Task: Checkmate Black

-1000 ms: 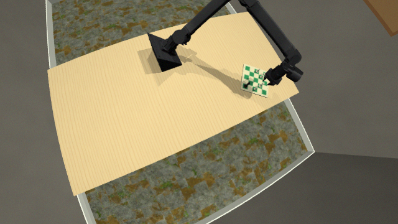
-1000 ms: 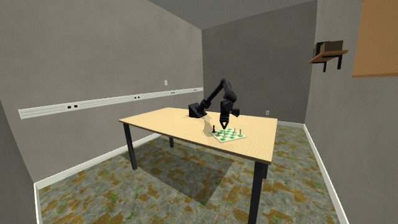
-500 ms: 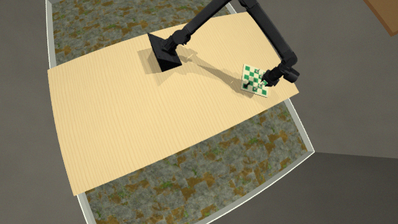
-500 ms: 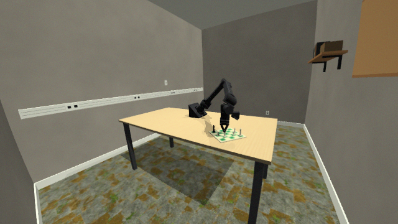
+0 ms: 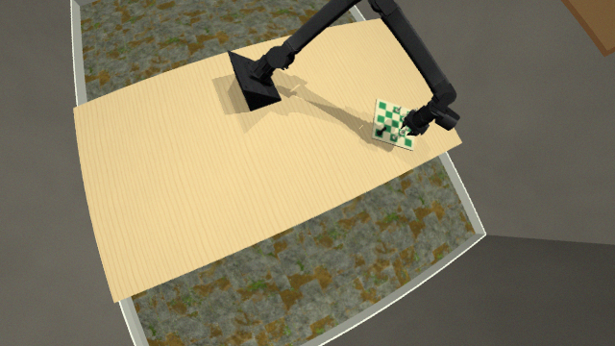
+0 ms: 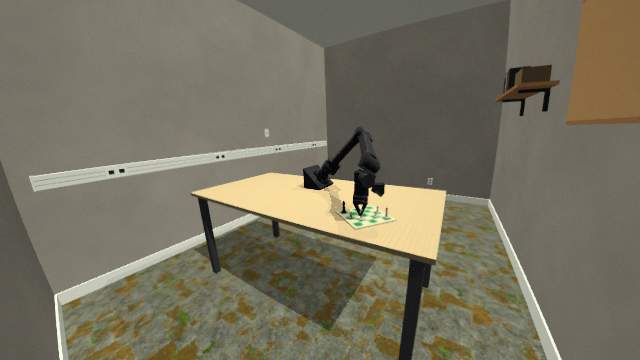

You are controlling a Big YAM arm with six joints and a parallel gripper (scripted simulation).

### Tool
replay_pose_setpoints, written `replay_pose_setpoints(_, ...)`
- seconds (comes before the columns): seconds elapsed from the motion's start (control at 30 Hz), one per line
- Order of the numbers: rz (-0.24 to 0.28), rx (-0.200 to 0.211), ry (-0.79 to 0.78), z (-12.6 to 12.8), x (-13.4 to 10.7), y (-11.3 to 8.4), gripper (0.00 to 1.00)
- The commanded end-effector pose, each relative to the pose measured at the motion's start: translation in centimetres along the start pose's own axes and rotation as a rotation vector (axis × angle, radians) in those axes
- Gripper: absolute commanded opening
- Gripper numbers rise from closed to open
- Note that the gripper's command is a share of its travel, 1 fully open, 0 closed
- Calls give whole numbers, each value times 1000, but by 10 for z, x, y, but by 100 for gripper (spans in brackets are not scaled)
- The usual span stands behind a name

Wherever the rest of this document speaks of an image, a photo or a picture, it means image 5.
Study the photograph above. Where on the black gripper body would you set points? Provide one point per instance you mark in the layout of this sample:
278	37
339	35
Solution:
416	123

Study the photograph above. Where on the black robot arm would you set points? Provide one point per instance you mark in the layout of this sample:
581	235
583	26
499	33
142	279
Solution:
282	56

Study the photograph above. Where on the green and cream chessboard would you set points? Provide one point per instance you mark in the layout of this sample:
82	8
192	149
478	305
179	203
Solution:
385	116

